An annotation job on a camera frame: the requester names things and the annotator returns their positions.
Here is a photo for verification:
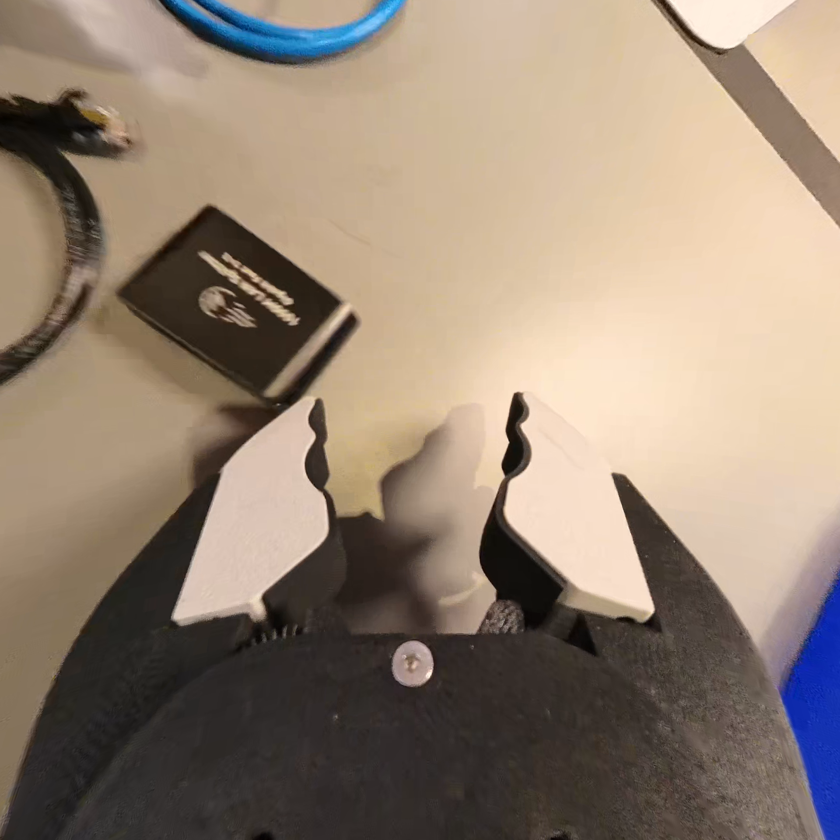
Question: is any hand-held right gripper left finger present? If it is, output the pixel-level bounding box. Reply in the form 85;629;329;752
171;395;347;626

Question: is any bright blue panel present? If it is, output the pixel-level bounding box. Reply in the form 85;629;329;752
781;571;840;840

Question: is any black ethernet cable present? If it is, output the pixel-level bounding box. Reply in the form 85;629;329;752
0;88;139;385

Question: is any white monitor stand base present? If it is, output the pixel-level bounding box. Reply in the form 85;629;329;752
656;0;798;50

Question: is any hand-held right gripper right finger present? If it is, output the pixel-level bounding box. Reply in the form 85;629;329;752
479;391;656;623

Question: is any blue ethernet cable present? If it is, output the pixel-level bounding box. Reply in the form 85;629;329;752
157;0;408;64

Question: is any black network splitter box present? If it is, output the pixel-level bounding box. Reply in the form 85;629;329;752
117;205;361;404

